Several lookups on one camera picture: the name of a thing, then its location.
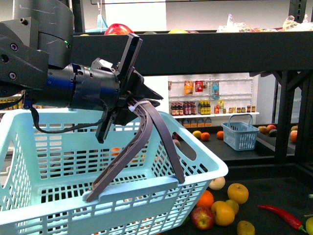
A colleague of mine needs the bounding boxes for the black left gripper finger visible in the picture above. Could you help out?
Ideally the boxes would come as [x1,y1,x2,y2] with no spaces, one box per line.
[113,99,160,126]
[132,70,163,100]

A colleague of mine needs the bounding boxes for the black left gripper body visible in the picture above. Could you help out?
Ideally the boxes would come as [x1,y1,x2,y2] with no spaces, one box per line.
[69,34,142,143]

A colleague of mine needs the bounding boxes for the grey basket handle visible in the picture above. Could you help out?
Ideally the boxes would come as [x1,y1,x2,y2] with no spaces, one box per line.
[85,100,186,203]

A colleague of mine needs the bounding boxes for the yellow pear front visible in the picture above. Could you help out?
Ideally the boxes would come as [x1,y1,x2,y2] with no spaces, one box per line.
[211,201,235,227]

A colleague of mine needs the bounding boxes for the large red apple top shelf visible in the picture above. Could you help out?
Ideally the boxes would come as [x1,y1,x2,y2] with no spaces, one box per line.
[104,23,134,35]

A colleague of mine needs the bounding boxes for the red chili pepper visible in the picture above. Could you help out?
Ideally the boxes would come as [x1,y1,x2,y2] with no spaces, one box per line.
[258,205,307,233]

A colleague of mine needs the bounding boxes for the small orange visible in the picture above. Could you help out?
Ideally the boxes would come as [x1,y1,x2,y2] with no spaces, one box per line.
[196,190,215,209]

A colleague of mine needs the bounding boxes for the light teal shopping basket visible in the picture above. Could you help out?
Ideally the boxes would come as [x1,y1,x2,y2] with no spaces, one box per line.
[0,109,228,235]

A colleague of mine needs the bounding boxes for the far yellow lemon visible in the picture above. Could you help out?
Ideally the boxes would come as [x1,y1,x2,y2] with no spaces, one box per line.
[192,130,202,139]

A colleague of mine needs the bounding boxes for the small blue basket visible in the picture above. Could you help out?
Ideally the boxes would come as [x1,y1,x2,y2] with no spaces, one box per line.
[221,113,260,151]

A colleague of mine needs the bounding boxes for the small yellow-green fruit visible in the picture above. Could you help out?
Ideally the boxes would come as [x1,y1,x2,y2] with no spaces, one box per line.
[226,199,239,215]

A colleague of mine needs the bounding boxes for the brownish yellow pear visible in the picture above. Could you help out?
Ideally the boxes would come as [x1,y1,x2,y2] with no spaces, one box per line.
[237,220,255,235]

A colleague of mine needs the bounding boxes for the white pear with stem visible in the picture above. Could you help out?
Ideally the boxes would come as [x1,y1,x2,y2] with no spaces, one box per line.
[209,177,225,190]

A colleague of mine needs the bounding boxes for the yellow quince fruit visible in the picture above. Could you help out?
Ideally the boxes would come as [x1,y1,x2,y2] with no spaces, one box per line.
[305,217,313,235]

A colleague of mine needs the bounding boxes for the black cable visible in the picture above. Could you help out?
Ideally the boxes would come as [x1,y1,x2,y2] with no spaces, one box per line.
[28,97,110,134]

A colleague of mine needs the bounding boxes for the white zip tie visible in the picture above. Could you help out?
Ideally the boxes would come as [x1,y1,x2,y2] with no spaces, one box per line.
[128,100,150,113]

